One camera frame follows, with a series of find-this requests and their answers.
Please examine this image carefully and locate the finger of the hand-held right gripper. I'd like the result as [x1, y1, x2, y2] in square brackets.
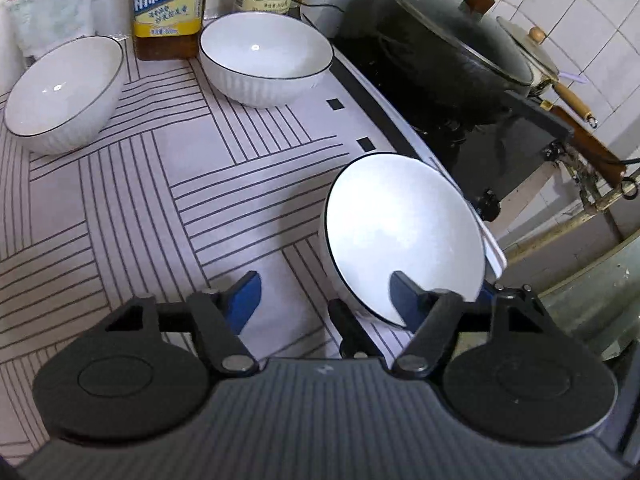
[327, 299, 384, 360]

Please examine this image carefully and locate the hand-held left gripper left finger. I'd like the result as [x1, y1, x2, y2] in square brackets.
[100, 270, 263, 376]

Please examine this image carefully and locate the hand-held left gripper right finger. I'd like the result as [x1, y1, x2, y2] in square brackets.
[389, 270, 564, 377]

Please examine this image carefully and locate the white bowl with dark rim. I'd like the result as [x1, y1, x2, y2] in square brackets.
[198, 11, 335, 109]
[3, 35, 125, 156]
[318, 152, 486, 331]

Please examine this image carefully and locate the striped tablecloth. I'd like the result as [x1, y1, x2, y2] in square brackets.
[0, 10, 509, 463]

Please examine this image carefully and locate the black gas stove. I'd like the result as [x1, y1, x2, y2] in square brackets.
[327, 4, 576, 223]

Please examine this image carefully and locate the grey green bin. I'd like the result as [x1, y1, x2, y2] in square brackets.
[539, 230, 640, 362]

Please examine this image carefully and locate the metal gas pipe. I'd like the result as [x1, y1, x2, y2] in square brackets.
[547, 145, 640, 221]

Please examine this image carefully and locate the brown wooden board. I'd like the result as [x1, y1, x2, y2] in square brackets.
[549, 104, 627, 187]

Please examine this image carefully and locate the black wok with lid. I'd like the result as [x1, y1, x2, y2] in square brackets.
[344, 0, 534, 123]

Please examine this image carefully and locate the yellow label cooking wine bottle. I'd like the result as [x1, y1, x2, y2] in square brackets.
[130, 0, 209, 61]

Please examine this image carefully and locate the white plastic bag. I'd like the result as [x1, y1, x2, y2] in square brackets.
[0, 0, 97, 63]

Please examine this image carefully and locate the small pot with wooden handle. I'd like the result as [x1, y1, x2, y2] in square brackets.
[496, 15, 599, 127]

